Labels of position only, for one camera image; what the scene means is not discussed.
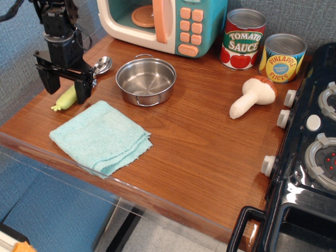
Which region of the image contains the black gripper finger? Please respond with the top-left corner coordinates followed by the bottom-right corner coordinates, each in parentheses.
top-left (75, 79), bottom-right (92, 104)
top-left (38, 67), bottom-right (60, 94)

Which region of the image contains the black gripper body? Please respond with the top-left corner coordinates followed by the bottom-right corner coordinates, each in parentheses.
top-left (34, 31), bottom-right (93, 84)

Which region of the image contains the spoon with green handle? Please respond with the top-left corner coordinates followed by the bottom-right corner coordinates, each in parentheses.
top-left (51, 56), bottom-right (112, 111)

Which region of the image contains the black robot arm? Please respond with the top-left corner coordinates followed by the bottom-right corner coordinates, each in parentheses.
top-left (33, 1), bottom-right (94, 104)

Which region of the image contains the light teal folded cloth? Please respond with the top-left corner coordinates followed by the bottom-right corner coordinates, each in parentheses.
top-left (49, 101), bottom-right (152, 178)

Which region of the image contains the small steel pot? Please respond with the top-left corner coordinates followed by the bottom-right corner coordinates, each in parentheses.
top-left (115, 54), bottom-right (177, 107)

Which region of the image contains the orange microwave turntable plate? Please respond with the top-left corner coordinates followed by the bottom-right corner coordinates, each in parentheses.
top-left (131, 5), bottom-right (154, 28)

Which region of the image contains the teal toy microwave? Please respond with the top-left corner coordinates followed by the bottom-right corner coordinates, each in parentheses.
top-left (97, 1), bottom-right (228, 58)

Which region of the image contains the tomato sauce can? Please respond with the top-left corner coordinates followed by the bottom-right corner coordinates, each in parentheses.
top-left (220, 8), bottom-right (267, 70)

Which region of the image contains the plush mushroom toy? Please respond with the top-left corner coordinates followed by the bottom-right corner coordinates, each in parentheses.
top-left (229, 75), bottom-right (278, 119)

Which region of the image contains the white stove knob lower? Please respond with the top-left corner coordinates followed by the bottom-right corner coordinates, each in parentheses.
top-left (261, 155), bottom-right (276, 177)

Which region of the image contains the white stove knob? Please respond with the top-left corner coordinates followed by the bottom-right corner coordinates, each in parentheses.
top-left (277, 110), bottom-right (290, 129)
top-left (283, 89), bottom-right (297, 108)
top-left (261, 155), bottom-right (276, 177)

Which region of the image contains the pineapple slices can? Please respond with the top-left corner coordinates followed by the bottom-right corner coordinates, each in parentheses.
top-left (259, 33), bottom-right (307, 83)

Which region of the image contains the white stove knob middle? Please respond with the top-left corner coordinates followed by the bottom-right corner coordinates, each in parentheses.
top-left (277, 110), bottom-right (290, 129)

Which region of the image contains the white stove knob upper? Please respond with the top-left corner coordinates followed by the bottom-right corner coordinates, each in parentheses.
top-left (283, 89), bottom-right (297, 108)

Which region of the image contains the black toy stove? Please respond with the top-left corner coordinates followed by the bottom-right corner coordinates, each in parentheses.
top-left (227, 43), bottom-right (335, 251)

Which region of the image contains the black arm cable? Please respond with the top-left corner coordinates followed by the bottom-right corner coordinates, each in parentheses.
top-left (0, 0), bottom-right (93, 52)

